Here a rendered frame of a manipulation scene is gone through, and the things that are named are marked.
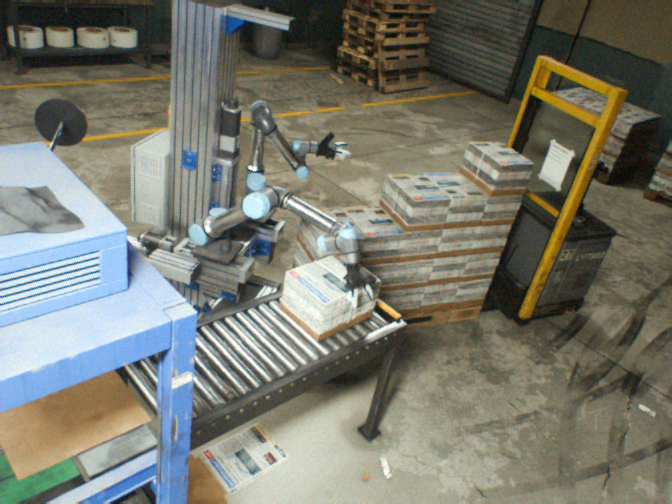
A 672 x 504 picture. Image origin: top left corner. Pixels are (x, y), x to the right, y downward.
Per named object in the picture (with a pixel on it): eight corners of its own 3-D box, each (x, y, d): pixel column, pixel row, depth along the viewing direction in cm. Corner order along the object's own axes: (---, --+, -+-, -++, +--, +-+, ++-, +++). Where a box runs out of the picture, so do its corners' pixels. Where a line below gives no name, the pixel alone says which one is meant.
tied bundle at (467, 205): (414, 202, 410) (422, 172, 399) (448, 201, 423) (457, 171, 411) (442, 230, 382) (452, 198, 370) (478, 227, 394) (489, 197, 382)
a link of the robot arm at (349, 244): (342, 228, 269) (358, 226, 265) (346, 251, 271) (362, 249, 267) (333, 231, 263) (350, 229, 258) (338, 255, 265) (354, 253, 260)
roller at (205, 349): (194, 334, 269) (195, 326, 266) (253, 399, 242) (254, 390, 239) (184, 338, 266) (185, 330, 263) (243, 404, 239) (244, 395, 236)
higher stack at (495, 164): (420, 292, 466) (466, 141, 399) (451, 288, 479) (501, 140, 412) (446, 323, 437) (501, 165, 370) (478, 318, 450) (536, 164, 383)
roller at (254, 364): (219, 325, 277) (219, 317, 275) (278, 386, 250) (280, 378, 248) (209, 329, 274) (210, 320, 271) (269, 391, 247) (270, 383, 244)
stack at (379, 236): (284, 310, 417) (300, 208, 374) (421, 292, 466) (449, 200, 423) (303, 346, 388) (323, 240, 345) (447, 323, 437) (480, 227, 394)
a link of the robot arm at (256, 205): (211, 239, 313) (284, 204, 282) (194, 250, 301) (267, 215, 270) (200, 220, 311) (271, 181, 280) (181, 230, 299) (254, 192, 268)
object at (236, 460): (258, 422, 327) (258, 421, 327) (289, 457, 311) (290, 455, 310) (200, 452, 304) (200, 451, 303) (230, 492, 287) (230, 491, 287)
